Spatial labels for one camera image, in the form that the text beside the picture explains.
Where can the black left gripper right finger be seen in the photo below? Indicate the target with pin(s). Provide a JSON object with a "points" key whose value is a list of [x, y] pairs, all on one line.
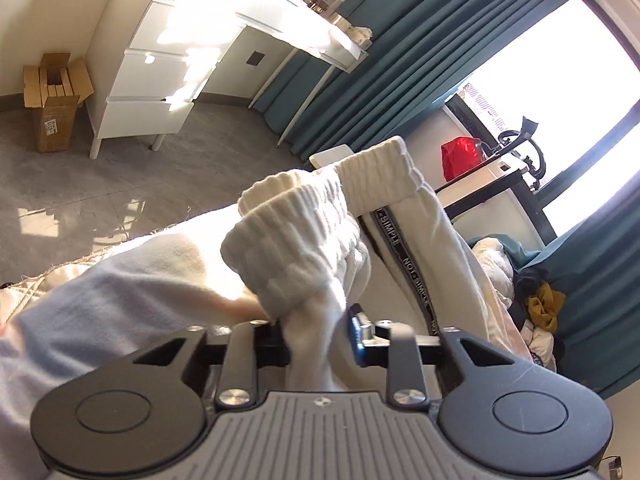
{"points": [[397, 351]]}

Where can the white chair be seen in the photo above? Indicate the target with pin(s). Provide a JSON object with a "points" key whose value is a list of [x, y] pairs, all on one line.
{"points": [[330, 156]]}

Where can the brown cardboard box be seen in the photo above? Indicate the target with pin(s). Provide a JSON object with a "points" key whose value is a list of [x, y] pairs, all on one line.
{"points": [[54, 90]]}

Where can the mustard yellow garment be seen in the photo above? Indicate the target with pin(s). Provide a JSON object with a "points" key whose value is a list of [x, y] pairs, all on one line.
{"points": [[544, 307]]}

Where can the white drawer dresser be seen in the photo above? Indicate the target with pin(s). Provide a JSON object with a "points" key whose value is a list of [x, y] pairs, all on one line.
{"points": [[149, 60]]}

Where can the white quilted duvet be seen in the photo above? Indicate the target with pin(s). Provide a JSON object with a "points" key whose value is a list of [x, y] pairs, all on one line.
{"points": [[493, 259]]}

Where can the pile of clothes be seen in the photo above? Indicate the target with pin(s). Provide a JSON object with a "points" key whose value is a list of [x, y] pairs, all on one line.
{"points": [[545, 348]]}

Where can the teal curtain by bed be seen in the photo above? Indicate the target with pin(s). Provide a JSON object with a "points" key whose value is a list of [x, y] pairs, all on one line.
{"points": [[596, 266]]}

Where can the pastel tie-dye bed blanket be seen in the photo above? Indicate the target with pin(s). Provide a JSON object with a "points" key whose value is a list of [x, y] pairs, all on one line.
{"points": [[144, 290]]}

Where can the red bag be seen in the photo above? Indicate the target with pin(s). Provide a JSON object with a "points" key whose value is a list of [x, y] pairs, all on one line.
{"points": [[461, 155]]}

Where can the white knit sweatpants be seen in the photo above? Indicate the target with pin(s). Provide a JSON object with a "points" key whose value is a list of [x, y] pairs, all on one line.
{"points": [[311, 244]]}

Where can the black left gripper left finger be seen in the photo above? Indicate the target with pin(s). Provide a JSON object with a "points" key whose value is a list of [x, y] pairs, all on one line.
{"points": [[251, 346]]}

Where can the white vanity desk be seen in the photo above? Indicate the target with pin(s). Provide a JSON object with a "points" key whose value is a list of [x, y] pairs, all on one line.
{"points": [[304, 30]]}

